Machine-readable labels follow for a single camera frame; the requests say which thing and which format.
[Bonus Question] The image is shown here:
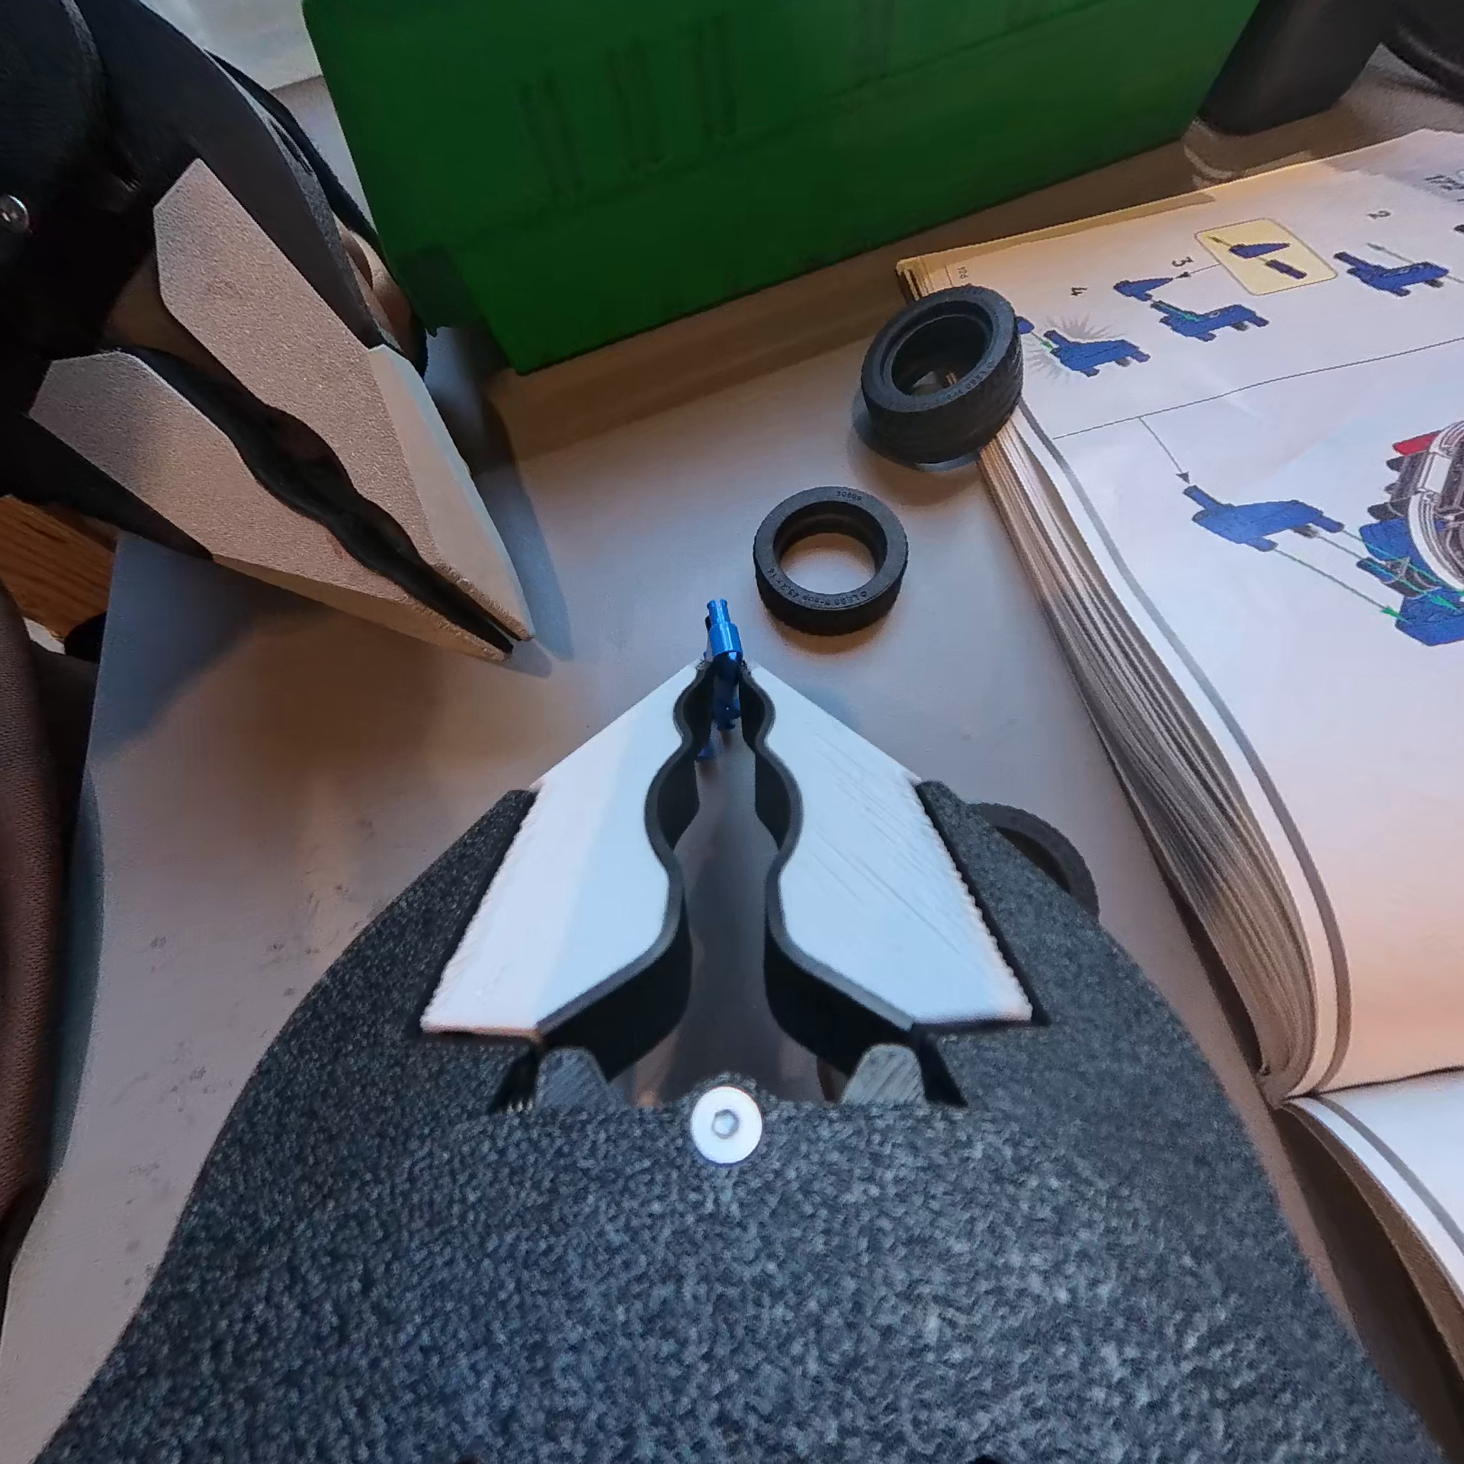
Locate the black toy tyre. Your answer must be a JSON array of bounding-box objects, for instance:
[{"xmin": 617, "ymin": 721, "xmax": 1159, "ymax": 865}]
[
  {"xmin": 753, "ymin": 487, "xmax": 914, "ymax": 637},
  {"xmin": 860, "ymin": 287, "xmax": 1025, "ymax": 464},
  {"xmin": 966, "ymin": 801, "xmax": 1102, "ymax": 918}
]

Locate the open instruction booklet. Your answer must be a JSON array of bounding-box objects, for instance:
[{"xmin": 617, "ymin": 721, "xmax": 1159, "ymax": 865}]
[{"xmin": 898, "ymin": 126, "xmax": 1464, "ymax": 1364}]

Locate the green storage bin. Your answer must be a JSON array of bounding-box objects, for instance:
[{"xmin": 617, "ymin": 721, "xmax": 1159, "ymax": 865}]
[{"xmin": 304, "ymin": 0, "xmax": 1266, "ymax": 377}]

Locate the wooden bench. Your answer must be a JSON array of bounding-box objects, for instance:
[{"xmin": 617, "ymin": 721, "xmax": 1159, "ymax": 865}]
[{"xmin": 0, "ymin": 497, "xmax": 117, "ymax": 642}]

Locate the black case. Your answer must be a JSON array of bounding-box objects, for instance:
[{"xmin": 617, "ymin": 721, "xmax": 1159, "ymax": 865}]
[{"xmin": 1196, "ymin": 0, "xmax": 1391, "ymax": 137}]

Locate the person's left hand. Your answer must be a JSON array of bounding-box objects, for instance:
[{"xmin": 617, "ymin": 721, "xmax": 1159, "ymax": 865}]
[{"xmin": 342, "ymin": 219, "xmax": 427, "ymax": 369}]

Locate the grey desk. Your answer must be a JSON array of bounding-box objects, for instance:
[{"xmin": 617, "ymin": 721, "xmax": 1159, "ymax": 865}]
[{"xmin": 0, "ymin": 46, "xmax": 1363, "ymax": 1464}]

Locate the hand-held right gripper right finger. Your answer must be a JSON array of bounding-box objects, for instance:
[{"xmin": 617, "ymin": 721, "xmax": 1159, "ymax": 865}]
[{"xmin": 732, "ymin": 661, "xmax": 1034, "ymax": 1085}]

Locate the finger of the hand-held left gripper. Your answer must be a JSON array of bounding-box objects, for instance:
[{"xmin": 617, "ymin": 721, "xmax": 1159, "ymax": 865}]
[
  {"xmin": 25, "ymin": 348, "xmax": 515, "ymax": 663},
  {"xmin": 152, "ymin": 159, "xmax": 537, "ymax": 642}
]

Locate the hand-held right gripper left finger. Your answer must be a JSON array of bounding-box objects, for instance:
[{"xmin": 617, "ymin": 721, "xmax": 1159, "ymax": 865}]
[{"xmin": 424, "ymin": 660, "xmax": 727, "ymax": 1085}]

